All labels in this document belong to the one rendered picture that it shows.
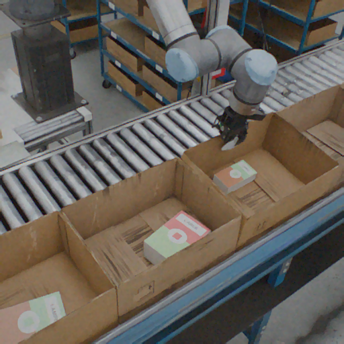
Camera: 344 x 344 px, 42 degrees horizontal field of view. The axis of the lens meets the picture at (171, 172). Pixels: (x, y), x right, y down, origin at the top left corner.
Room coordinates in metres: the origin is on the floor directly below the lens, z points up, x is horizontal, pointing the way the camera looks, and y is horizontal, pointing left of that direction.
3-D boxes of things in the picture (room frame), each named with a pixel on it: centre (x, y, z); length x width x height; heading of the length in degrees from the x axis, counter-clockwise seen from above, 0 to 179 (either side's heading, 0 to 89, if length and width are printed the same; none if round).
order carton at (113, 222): (0.81, 0.04, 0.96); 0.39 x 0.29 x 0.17; 129
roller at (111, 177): (1.25, 0.22, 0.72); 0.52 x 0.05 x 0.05; 39
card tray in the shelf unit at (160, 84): (2.62, -0.01, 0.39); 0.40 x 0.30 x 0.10; 39
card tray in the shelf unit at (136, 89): (3.00, 0.30, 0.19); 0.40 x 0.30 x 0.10; 37
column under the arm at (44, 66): (1.74, 0.58, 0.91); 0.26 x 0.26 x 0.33; 43
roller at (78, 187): (1.17, 0.32, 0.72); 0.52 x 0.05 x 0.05; 39
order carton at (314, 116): (1.30, -0.56, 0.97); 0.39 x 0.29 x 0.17; 129
